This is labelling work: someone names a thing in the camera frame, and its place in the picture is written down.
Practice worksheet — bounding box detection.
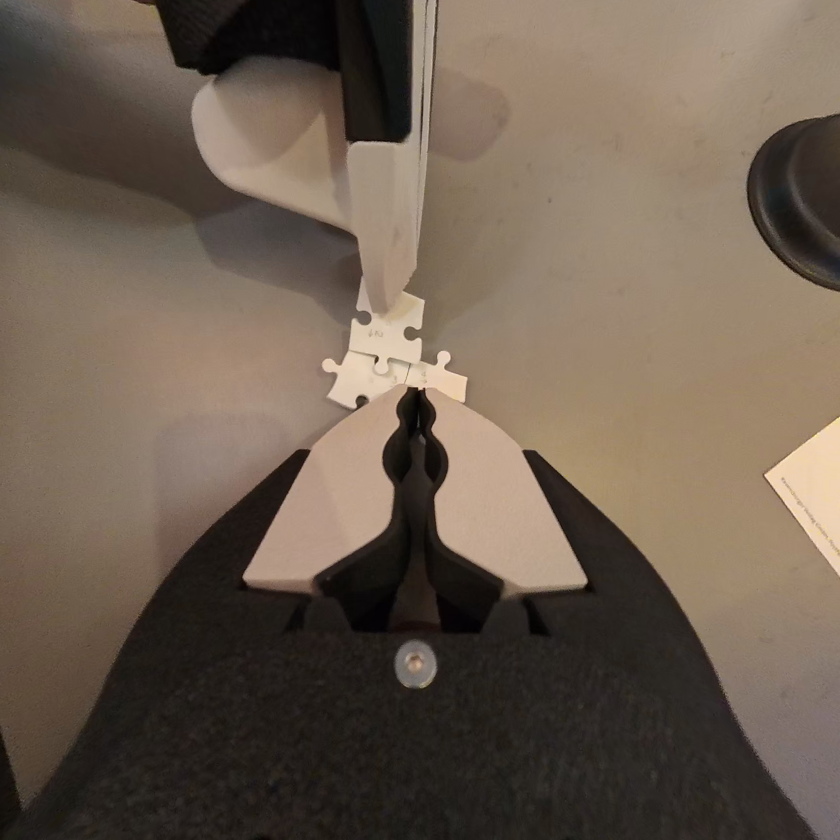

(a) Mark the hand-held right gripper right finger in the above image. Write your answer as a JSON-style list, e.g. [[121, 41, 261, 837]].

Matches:
[[420, 387, 588, 631]]

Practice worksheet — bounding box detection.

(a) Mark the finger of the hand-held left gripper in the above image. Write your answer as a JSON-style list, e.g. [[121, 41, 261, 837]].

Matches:
[[412, 0, 438, 265], [346, 141, 422, 316]]

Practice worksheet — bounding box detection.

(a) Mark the black round stand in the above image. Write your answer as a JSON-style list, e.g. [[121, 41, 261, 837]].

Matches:
[[748, 117, 840, 293]]

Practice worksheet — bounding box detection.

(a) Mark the white printed instruction leaflet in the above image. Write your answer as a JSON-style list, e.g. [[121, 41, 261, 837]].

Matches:
[[763, 415, 840, 578]]

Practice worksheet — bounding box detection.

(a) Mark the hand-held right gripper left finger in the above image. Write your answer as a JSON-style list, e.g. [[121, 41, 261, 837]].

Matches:
[[243, 387, 419, 631]]

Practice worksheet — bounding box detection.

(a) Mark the white puzzle piece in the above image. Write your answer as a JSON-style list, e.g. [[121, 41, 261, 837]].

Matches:
[[406, 350, 470, 403], [322, 351, 413, 411]]

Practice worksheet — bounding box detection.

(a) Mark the teal faced puzzle piece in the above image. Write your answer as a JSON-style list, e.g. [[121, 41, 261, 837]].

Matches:
[[350, 276, 426, 366]]

